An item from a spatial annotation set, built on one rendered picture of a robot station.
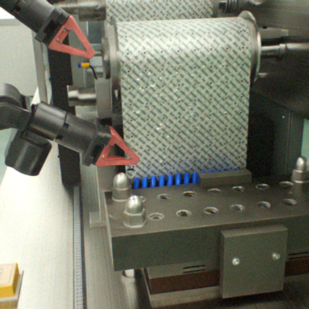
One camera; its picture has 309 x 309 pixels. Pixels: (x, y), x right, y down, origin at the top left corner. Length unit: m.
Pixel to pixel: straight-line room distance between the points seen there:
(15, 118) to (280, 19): 0.53
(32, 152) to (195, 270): 0.34
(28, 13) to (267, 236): 0.54
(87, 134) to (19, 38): 5.64
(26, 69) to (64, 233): 5.56
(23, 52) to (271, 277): 5.87
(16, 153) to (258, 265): 0.44
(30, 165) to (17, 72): 5.68
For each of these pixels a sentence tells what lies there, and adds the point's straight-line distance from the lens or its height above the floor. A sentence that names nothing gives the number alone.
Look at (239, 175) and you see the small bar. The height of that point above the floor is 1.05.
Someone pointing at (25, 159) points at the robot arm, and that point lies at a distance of 0.80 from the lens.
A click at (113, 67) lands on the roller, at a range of 0.79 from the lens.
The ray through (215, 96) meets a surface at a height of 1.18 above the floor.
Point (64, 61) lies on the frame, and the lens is 1.11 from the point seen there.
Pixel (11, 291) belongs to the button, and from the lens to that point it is 0.79.
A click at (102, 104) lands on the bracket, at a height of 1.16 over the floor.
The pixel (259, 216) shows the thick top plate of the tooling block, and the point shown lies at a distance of 0.72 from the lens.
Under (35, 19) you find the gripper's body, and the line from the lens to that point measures 0.83.
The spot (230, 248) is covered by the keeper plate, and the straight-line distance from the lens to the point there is 0.69.
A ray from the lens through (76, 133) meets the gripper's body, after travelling 0.78.
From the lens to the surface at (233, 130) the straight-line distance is 0.85.
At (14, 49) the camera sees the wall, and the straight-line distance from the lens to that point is 6.42.
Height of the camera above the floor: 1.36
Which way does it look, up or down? 20 degrees down
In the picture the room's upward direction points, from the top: 2 degrees counter-clockwise
